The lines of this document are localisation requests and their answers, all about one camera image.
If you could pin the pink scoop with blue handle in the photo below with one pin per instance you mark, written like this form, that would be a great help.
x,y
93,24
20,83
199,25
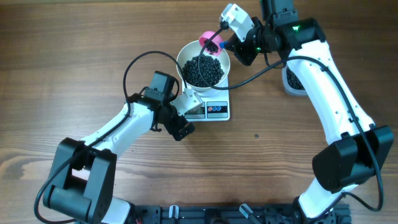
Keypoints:
x,y
212,46

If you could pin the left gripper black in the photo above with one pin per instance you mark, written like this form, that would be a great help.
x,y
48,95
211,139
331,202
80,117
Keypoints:
x,y
180,122

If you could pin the black beans in bowl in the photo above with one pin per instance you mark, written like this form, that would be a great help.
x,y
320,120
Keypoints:
x,y
199,71

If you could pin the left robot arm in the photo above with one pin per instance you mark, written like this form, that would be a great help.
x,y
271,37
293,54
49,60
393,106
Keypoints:
x,y
81,180

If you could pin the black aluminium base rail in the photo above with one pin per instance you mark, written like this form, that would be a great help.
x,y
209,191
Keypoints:
x,y
267,214

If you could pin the clear plastic container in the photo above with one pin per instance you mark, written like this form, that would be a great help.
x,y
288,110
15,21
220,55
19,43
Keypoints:
x,y
288,89

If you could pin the black beans in container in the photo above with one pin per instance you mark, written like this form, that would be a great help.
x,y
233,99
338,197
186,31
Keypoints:
x,y
293,81

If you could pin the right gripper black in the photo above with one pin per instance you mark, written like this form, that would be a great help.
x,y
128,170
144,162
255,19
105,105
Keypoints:
x,y
246,57

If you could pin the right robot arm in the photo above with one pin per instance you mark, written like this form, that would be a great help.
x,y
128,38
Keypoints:
x,y
357,148

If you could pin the white round bowl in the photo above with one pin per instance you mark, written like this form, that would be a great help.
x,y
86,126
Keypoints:
x,y
192,50

